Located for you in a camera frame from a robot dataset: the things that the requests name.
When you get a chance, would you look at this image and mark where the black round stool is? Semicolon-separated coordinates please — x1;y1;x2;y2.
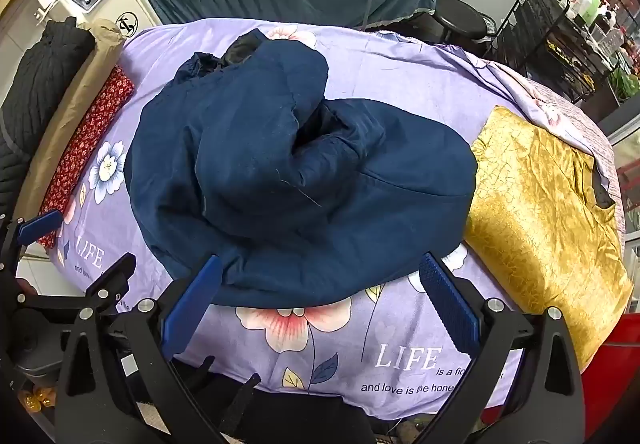
431;0;490;42

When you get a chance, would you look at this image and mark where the folded red floral cloth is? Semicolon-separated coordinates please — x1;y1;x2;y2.
37;65;137;249

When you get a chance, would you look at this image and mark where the navy blue padded jacket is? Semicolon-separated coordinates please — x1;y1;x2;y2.
124;28;478;309

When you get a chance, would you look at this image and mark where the folded gold patterned garment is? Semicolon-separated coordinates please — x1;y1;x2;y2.
464;106;635;370

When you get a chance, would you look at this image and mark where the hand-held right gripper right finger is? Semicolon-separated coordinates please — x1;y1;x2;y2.
415;253;586;444

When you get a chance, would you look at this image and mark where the purple floral bed sheet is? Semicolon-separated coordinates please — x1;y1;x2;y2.
47;18;628;422

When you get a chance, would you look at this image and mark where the folded black knit garment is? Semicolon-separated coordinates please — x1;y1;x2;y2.
0;18;97;217

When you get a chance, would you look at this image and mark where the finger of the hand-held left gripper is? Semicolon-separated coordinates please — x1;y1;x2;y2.
75;252;137;319
0;210;64;295

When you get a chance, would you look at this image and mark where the red object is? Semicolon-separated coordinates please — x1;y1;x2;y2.
580;309;640;444

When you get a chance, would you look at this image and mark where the black wire trolley cart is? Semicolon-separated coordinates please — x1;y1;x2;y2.
495;0;616;104

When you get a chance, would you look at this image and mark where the green potted plant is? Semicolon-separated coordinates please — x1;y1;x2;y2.
610;66;640;100

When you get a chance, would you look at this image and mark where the folded tan cloth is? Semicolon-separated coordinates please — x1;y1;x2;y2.
15;18;126;225

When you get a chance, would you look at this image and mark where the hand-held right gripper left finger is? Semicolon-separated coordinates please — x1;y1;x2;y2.
55;255;236;444

